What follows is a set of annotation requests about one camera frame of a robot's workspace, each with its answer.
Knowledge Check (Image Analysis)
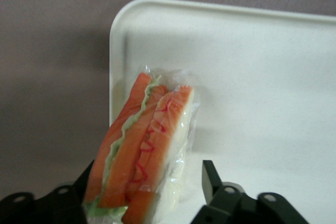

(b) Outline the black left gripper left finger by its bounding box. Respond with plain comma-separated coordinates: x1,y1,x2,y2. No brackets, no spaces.
0,159,96,224

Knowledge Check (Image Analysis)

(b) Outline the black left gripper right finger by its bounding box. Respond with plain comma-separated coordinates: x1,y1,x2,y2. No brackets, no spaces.
193,159,309,224

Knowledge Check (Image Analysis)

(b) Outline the plastic-wrapped triangle sandwich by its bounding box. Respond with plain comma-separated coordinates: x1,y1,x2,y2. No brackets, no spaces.
83,64,202,224

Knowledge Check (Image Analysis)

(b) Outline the white plastic tray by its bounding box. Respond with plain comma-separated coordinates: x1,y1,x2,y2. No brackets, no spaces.
109,0,336,224

